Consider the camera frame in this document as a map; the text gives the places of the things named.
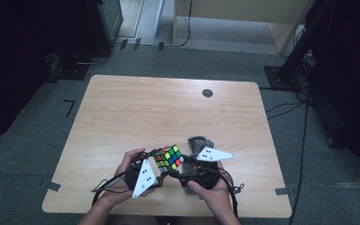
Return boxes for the hand-held gripper cable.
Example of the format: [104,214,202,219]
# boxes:
[217,168,246,219]
[90,167,139,206]

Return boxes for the black metal stand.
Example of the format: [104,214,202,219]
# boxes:
[263,0,336,92]

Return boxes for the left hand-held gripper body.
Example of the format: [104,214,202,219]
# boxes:
[124,151,167,200]

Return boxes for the black curtain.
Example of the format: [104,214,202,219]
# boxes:
[0,0,102,148]
[306,0,360,188]

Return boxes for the grey cloth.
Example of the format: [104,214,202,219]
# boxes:
[182,135,217,196]

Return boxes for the multicoloured puzzle cube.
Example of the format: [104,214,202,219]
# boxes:
[153,143,185,173]

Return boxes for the black flat stand base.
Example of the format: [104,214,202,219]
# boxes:
[48,52,90,82]

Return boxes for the right hand-held gripper cable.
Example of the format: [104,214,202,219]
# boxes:
[217,168,246,219]

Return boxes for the dark cabinet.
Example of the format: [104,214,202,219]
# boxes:
[87,0,125,56]

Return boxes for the hanging black cable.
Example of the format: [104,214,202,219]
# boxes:
[165,0,193,49]

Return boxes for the black floor cables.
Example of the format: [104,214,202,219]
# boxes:
[258,86,311,122]

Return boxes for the grey tape strip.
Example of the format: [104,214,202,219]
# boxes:
[275,187,292,197]
[40,179,62,192]

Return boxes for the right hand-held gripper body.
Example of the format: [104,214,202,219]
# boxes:
[177,145,236,190]

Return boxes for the left hand-held gripper cable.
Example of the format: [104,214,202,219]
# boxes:
[90,167,139,206]

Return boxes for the long black floor cable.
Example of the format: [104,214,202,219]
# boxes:
[287,102,310,225]

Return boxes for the light wooden furniture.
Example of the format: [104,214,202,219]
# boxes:
[172,0,315,54]

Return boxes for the person's right hand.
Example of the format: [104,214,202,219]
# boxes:
[187,160,233,218]

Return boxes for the person's left hand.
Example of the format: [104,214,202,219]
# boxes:
[100,147,158,208]

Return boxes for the black angled floor tape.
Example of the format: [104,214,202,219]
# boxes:
[63,98,77,118]

